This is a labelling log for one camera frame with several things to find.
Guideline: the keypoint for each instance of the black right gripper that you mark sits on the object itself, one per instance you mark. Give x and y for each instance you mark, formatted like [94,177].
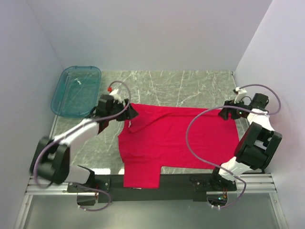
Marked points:
[224,113]

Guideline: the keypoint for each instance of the aluminium frame rail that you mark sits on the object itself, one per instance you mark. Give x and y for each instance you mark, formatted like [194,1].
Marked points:
[26,203]

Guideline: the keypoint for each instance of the teal transparent plastic bin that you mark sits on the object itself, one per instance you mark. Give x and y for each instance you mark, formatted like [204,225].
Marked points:
[76,91]

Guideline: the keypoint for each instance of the red t shirt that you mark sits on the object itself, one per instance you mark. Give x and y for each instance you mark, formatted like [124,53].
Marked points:
[156,139]

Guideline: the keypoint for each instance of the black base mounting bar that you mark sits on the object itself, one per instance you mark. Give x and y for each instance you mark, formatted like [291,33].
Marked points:
[172,187]

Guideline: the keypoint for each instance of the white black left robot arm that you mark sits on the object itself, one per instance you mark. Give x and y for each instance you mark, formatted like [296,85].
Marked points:
[52,157]

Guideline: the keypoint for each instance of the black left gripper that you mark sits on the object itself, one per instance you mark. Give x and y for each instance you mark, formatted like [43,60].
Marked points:
[130,113]

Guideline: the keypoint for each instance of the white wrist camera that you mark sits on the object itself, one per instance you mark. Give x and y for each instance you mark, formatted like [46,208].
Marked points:
[240,93]
[115,94]

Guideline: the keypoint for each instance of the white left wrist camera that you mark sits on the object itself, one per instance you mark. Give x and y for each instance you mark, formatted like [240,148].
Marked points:
[115,94]

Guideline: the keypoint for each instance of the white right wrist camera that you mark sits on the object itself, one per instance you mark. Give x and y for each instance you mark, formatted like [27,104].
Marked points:
[240,93]

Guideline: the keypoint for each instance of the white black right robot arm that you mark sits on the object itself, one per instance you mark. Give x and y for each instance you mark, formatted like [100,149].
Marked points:
[257,146]

